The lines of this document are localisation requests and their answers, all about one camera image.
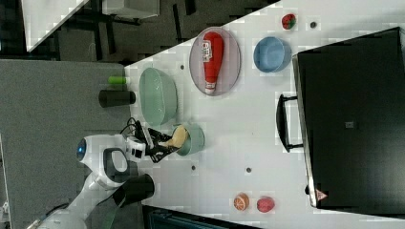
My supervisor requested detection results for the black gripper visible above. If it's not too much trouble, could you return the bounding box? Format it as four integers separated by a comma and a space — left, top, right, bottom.
142, 128, 178, 163

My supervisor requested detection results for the yellow peeled banana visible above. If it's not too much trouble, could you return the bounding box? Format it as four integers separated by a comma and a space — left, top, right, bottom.
160, 125, 189, 148

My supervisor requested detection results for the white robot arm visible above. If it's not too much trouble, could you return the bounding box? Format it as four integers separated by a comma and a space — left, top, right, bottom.
27, 127, 189, 229

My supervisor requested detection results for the green mug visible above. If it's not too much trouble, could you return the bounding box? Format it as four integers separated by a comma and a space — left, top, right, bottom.
176, 123, 205, 156

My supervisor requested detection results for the green colander basket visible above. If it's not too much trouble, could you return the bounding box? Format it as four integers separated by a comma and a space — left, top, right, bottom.
139, 68, 178, 126

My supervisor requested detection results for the green cylinder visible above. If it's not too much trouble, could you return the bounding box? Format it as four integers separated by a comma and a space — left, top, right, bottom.
108, 76, 130, 85

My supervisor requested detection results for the orange slice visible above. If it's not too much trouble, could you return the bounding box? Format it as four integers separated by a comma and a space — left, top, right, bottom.
233, 193, 249, 211

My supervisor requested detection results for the grey round plate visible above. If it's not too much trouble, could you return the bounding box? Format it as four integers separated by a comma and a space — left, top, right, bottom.
189, 27, 241, 96

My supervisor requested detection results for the red ketchup bottle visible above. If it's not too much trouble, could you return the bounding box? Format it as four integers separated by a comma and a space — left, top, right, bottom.
202, 31, 224, 94

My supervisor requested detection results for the red apple toy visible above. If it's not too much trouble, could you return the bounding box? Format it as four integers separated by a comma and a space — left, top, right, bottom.
256, 197, 275, 213

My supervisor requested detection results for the blue bowl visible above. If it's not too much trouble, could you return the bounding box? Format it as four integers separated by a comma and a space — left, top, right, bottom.
253, 36, 291, 73

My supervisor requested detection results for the red strawberry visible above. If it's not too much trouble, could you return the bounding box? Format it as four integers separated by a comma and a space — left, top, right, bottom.
281, 13, 296, 30

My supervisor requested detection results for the white side table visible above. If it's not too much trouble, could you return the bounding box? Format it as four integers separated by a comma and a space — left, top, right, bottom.
20, 0, 90, 52

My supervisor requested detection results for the black toaster oven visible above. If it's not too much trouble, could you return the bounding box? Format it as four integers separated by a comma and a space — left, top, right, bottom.
292, 27, 405, 219

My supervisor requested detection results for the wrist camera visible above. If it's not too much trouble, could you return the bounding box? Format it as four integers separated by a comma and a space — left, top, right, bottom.
141, 126, 154, 149

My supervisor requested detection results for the black cable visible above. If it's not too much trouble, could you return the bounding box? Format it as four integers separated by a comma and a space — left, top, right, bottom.
119, 116, 143, 138

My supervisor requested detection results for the black cylinder post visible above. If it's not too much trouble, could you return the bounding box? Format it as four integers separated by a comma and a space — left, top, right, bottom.
98, 90, 136, 108
113, 174, 155, 206

